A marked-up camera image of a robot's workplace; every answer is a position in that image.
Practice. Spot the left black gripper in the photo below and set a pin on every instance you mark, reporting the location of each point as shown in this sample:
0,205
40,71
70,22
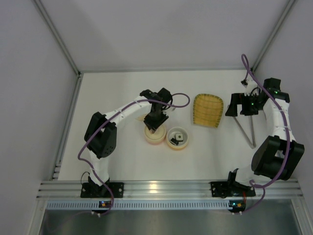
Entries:
156,121

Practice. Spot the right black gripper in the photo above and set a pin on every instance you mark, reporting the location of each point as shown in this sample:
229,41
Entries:
244,109

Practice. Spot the cream lid orange label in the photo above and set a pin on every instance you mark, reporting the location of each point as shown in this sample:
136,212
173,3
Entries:
141,118

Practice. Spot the cream lid pink label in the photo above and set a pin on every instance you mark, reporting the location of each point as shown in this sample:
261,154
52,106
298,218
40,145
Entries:
159,133

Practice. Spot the salmon sushi roll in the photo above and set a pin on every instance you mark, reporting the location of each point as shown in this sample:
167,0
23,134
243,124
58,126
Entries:
174,141

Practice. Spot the green sushi roll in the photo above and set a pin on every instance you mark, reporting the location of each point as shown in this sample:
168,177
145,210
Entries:
179,137

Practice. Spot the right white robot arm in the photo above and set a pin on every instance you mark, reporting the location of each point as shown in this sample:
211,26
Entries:
279,154

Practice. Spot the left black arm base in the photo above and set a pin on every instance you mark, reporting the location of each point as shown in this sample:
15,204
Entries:
90,190

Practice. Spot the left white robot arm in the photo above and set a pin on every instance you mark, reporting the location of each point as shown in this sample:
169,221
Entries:
101,133

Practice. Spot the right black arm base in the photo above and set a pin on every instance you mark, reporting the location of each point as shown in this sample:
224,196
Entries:
224,189

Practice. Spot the orange bottom bowl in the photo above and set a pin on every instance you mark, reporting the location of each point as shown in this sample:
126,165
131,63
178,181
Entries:
171,134

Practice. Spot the pink bottom bowl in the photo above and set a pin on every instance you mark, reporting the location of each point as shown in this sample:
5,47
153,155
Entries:
154,141

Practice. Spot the woven bamboo tray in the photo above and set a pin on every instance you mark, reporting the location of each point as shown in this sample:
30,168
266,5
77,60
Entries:
207,110

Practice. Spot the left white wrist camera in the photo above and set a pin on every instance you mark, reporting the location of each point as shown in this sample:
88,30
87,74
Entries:
169,108

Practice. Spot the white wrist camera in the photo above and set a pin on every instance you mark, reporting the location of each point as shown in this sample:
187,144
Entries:
169,108
251,87

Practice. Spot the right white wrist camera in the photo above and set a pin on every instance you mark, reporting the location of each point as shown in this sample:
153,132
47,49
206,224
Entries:
251,87

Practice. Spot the aluminium front rail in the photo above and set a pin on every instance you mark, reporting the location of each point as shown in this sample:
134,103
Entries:
162,190

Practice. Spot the slotted cable duct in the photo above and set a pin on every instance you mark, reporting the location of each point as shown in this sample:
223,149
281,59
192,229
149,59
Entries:
139,205

